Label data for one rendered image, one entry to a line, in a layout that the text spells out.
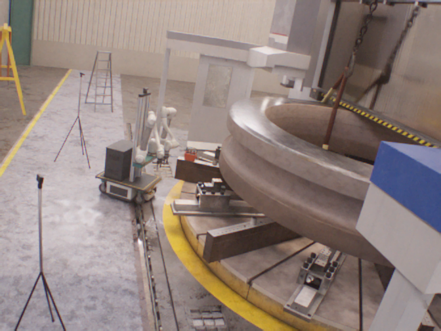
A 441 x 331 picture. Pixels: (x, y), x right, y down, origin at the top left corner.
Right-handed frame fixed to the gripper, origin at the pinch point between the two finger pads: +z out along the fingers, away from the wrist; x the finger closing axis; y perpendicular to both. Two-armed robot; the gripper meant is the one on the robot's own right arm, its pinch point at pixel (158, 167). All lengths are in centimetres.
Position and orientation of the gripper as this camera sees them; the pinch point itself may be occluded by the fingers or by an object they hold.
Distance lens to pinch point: 638.9
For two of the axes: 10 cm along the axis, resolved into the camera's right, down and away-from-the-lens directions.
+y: -9.5, -2.4, 2.1
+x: -2.8, 2.9, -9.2
